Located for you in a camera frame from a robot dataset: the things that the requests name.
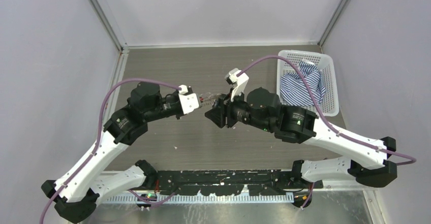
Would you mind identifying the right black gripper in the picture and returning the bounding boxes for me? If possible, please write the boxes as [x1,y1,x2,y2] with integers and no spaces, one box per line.
[205,85,273,132]

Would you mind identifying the metal spring coil keyring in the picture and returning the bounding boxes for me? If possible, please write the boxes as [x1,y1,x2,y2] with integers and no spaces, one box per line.
[199,92,222,105]

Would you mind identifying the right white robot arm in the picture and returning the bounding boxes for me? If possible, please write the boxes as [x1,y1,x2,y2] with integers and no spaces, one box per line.
[204,87,398,189]

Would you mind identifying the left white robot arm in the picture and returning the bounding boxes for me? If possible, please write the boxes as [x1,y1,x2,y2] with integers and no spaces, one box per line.
[41,78,201,223]

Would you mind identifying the blue striped cloth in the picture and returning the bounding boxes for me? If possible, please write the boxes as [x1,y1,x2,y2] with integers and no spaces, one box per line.
[280,59,326,106]

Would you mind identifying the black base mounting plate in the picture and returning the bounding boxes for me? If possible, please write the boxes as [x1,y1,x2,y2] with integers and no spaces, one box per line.
[124,169,324,197]

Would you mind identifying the white plastic basket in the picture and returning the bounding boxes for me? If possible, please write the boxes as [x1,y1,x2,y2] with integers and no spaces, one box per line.
[276,50,340,117]

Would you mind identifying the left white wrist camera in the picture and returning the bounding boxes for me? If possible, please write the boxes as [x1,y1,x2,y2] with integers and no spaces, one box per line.
[178,85,201,115]

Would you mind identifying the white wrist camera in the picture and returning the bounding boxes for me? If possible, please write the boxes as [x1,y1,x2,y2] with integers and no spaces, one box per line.
[178,85,201,115]
[225,68,249,102]

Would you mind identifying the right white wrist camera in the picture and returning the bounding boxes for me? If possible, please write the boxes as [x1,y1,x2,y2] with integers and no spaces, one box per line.
[225,68,249,102]

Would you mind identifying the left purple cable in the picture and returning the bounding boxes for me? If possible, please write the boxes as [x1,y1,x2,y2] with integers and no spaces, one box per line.
[39,78,182,224]

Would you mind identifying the purple cable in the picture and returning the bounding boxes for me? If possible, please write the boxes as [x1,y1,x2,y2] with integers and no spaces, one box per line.
[237,54,417,210]
[39,78,182,224]

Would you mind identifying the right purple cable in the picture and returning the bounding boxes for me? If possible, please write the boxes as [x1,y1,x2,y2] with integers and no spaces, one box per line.
[237,54,417,210]

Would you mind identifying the aluminium frame rail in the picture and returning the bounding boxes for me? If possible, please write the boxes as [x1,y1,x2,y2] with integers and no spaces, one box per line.
[72,167,377,205]

